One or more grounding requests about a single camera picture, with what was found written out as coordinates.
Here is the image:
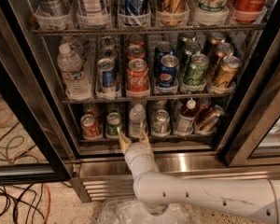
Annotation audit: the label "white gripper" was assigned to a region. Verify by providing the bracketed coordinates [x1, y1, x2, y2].
[119, 130, 159, 176]

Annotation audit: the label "clear water bottle bottom shelf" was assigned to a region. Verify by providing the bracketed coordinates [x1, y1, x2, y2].
[129, 103, 147, 138]

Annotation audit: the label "clear water bottle shelf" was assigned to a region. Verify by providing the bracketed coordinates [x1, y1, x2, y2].
[57, 44, 91, 101]
[129, 103, 147, 138]

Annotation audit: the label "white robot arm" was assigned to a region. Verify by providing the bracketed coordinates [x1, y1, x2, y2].
[119, 133, 280, 224]

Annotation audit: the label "green can bottom shelf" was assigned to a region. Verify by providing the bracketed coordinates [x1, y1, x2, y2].
[106, 112, 122, 137]

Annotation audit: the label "silver can bottom shelf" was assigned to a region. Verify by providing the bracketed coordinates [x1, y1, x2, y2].
[152, 110, 170, 135]

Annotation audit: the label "red can bottom shelf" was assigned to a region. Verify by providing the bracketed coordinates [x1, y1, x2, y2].
[80, 114, 101, 138]

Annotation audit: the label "stainless fridge base grille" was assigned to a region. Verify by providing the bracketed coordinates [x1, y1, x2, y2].
[70, 153, 280, 203]

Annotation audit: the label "brown tea bottle white cap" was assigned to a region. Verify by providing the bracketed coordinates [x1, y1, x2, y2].
[175, 99, 199, 136]

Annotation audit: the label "clear water bottle middle shelf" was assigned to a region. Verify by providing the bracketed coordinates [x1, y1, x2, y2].
[57, 44, 91, 101]

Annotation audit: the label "gold can bottom shelf tilted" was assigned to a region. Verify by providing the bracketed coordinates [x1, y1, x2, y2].
[196, 105, 225, 132]

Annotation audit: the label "fridge glass door left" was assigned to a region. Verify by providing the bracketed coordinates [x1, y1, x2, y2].
[0, 0, 73, 185]

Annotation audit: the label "fridge glass door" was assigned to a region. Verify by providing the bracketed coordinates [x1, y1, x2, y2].
[0, 0, 73, 185]
[223, 47, 280, 168]

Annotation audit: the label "fridge glass door right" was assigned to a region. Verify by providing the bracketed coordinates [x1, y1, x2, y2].
[223, 47, 280, 168]

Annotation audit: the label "gold tall can top shelf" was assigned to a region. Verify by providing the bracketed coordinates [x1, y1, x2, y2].
[157, 0, 187, 26]

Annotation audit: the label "blue tall can top shelf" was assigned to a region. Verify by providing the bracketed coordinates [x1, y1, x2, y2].
[119, 0, 147, 26]

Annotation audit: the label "white patterned bottle top shelf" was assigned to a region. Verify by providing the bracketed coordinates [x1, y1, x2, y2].
[77, 0, 111, 29]

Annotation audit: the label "large Coca-Cola bottle top shelf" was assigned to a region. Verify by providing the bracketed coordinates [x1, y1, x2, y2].
[229, 0, 267, 24]

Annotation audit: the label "red Coca-Cola can front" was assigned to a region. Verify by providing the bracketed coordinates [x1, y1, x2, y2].
[127, 59, 148, 92]

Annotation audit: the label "clear plastic bag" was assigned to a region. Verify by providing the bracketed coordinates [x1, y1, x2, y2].
[97, 198, 202, 224]

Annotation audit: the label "blue silver can front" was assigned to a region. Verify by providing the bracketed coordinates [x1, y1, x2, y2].
[97, 58, 116, 93]

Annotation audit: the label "blue Pepsi can front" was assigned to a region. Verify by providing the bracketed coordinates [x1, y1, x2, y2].
[157, 54, 179, 88]

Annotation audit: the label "red can second row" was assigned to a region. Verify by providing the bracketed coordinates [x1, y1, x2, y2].
[125, 45, 146, 63]

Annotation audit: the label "green soda can front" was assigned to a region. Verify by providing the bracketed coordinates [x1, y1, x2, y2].
[183, 53, 209, 86]

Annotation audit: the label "silver can second row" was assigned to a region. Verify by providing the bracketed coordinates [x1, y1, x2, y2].
[99, 47, 118, 61]

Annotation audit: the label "blue Pepsi can second row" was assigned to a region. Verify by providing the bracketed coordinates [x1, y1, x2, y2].
[154, 41, 175, 59]

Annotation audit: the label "green can second row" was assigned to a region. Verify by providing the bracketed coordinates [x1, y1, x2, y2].
[180, 41, 202, 69]

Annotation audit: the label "gold soda can front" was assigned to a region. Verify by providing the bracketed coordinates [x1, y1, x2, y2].
[211, 55, 242, 89]

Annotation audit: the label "gold can second row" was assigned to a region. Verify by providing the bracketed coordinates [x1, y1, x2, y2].
[209, 42, 234, 74]

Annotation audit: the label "black cables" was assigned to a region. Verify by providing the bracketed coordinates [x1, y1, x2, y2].
[0, 121, 73, 224]

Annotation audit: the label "orange cable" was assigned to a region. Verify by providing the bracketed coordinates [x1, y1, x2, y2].
[0, 105, 51, 224]

